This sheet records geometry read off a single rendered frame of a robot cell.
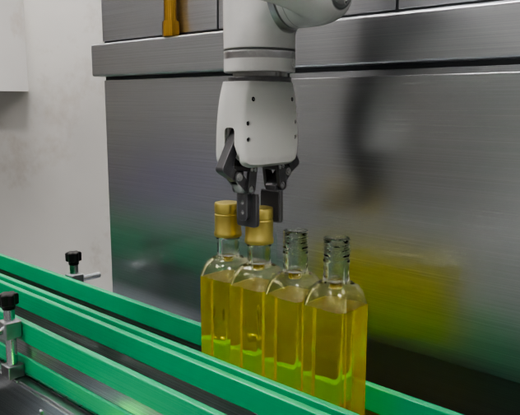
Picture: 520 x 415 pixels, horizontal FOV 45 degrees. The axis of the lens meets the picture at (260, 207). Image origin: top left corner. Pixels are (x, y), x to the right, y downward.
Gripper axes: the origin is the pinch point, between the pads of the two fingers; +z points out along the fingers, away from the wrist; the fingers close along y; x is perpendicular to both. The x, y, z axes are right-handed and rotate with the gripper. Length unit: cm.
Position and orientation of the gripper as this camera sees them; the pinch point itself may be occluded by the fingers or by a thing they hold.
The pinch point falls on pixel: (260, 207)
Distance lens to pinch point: 77.1
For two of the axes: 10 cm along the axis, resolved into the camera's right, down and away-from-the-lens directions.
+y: -6.8, 1.2, -7.2
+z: 0.0, 9.9, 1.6
